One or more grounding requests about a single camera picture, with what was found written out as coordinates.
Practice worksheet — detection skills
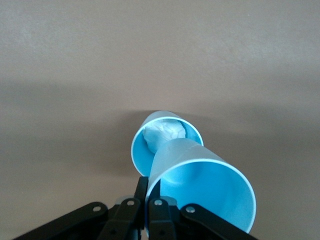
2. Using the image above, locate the crumpled white paper ball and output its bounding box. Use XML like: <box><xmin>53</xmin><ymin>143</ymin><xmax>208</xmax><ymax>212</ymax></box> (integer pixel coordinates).
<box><xmin>142</xmin><ymin>119</ymin><xmax>187</xmax><ymax>154</ymax></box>

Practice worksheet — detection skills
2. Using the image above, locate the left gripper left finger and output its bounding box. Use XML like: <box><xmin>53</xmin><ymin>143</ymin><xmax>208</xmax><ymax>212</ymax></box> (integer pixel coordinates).
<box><xmin>12</xmin><ymin>176</ymin><xmax>149</xmax><ymax>240</ymax></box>

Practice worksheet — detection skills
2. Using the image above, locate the brown table cover cloth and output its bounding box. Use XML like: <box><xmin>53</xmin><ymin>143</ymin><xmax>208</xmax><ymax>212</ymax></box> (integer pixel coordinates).
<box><xmin>0</xmin><ymin>0</ymin><xmax>320</xmax><ymax>240</ymax></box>

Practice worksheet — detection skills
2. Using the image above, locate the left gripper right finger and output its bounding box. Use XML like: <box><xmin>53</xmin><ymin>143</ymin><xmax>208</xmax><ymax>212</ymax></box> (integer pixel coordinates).
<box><xmin>148</xmin><ymin>179</ymin><xmax>259</xmax><ymax>240</ymax></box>

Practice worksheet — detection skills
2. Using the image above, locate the blue cup with white paper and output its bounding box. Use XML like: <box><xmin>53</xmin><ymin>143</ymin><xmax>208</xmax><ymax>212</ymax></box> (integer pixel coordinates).
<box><xmin>131</xmin><ymin>109</ymin><xmax>204</xmax><ymax>176</ymax></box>

